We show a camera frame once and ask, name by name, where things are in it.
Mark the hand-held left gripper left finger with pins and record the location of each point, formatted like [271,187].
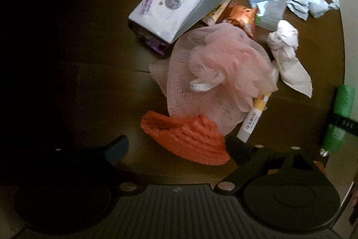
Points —
[116,148]

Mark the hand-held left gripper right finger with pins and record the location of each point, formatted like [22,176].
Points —
[236,150]

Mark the yellow white stick sachet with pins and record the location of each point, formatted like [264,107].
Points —
[251,122]

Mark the orange foam fruit net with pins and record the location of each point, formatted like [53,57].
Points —
[190,139]

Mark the pink mesh bath sponge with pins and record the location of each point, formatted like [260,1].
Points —
[223,59]

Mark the crumpled white tissue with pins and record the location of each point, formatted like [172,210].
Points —
[285,59]

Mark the green bag roll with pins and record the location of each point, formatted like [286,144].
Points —
[342,104]

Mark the orange foil wrapper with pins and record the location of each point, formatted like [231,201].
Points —
[242,16]

